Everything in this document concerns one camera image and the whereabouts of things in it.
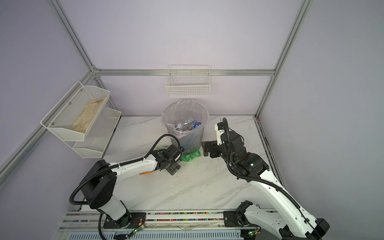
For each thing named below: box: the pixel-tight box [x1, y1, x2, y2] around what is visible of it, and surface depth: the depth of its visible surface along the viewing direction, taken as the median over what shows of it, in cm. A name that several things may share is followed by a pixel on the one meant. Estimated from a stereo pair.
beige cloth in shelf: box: [70, 97, 106, 133], surface depth 81 cm
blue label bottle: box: [190, 121, 202, 130], surface depth 97 cm
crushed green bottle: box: [180, 149, 202, 162], surface depth 95 cm
